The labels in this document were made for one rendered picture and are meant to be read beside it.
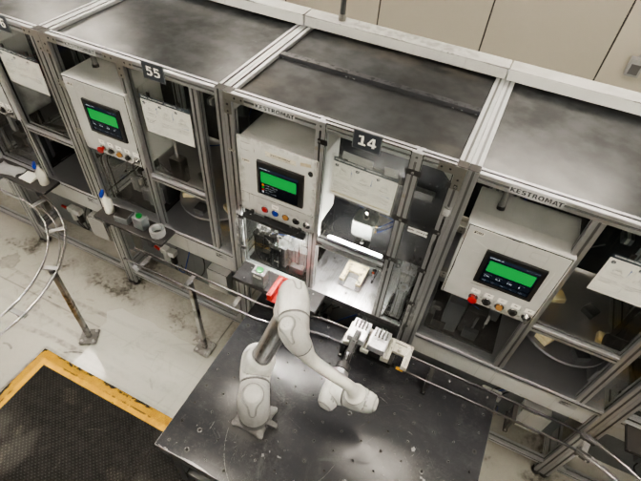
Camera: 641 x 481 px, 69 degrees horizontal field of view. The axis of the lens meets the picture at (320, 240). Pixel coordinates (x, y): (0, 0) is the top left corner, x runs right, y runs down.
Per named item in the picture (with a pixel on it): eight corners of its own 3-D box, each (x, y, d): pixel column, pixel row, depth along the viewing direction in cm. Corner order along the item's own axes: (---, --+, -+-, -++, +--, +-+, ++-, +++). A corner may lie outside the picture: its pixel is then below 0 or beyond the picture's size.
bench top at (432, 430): (155, 447, 233) (154, 444, 230) (263, 294, 300) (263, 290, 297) (446, 614, 195) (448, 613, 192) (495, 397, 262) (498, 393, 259)
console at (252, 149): (238, 209, 246) (232, 136, 213) (266, 179, 265) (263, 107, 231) (310, 238, 236) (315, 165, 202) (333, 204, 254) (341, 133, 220)
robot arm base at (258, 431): (267, 445, 233) (267, 440, 229) (230, 424, 238) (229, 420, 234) (285, 412, 244) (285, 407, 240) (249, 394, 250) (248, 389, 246)
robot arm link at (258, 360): (235, 389, 241) (238, 351, 256) (265, 393, 245) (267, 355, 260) (279, 308, 189) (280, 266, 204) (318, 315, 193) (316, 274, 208)
